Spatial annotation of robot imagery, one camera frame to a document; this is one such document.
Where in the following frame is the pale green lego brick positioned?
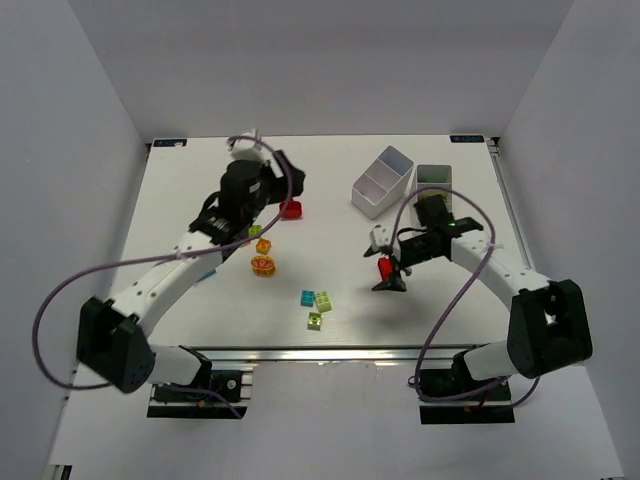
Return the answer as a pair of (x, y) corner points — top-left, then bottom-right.
(315, 291), (332, 313)

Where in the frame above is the orange printed round lego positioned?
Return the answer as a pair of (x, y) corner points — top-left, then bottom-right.
(250, 255), (276, 277)

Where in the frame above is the pale green printed lego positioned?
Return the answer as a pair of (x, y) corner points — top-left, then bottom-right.
(307, 312), (323, 331)

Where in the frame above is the cyan long lego brick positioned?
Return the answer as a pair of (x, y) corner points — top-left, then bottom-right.
(196, 269), (216, 283)

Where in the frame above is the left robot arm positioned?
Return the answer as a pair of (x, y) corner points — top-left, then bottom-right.
(76, 150), (305, 394)

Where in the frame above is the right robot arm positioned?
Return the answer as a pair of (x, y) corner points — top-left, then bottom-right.
(365, 195), (593, 402)

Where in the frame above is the large red lego brick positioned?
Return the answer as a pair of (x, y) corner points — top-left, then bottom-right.
(377, 256), (395, 285)

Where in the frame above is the red rounded lego piece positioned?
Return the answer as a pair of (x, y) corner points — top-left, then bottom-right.
(279, 199), (303, 220)

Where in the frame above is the orange small lego brick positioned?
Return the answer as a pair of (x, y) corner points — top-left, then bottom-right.
(256, 238), (271, 255)

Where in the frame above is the tilted white divided container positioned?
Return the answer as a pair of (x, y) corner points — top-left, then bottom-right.
(351, 145), (415, 220)

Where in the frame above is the cyan small lego brick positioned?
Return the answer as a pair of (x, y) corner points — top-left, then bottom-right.
(300, 290), (315, 307)

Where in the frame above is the upright white divided container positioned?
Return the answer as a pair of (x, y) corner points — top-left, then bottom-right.
(409, 164), (453, 213)

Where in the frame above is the right blue table label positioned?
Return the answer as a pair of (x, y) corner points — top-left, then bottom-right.
(449, 135), (485, 144)

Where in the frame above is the blue table label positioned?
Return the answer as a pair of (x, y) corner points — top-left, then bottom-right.
(152, 138), (187, 148)
(449, 135), (485, 144)

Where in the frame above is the left blue table label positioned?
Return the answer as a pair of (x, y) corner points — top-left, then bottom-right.
(152, 138), (187, 148)

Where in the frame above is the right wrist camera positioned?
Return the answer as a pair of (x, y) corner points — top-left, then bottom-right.
(369, 225), (393, 254)

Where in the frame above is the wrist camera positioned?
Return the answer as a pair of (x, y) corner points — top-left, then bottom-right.
(369, 225), (393, 254)
(226, 129), (270, 164)

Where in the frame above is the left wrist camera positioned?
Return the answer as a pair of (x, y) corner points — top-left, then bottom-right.
(226, 129), (270, 164)

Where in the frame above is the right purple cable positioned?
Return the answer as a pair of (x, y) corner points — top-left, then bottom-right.
(387, 187), (544, 409)

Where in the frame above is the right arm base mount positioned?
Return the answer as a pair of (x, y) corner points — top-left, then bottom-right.
(407, 366), (515, 425)

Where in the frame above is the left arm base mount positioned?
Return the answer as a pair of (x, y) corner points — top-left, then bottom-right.
(147, 346), (253, 420)

